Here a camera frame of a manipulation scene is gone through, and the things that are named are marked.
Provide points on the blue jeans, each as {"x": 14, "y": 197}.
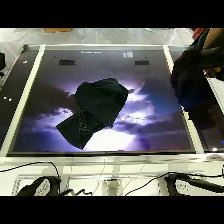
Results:
{"x": 100, "y": 100}

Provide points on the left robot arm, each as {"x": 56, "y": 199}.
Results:
{"x": 43, "y": 185}

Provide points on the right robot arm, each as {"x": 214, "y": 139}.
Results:
{"x": 186, "y": 182}

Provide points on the silver frame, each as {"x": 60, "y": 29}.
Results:
{"x": 113, "y": 168}

